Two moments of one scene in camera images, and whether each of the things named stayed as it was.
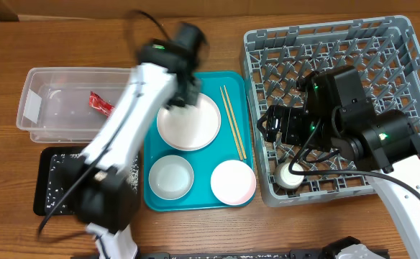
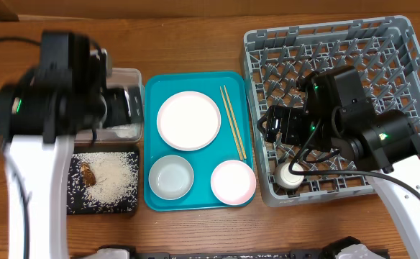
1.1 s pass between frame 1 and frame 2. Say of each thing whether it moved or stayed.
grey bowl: stayed
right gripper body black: stayed
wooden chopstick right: stayed
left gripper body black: moved
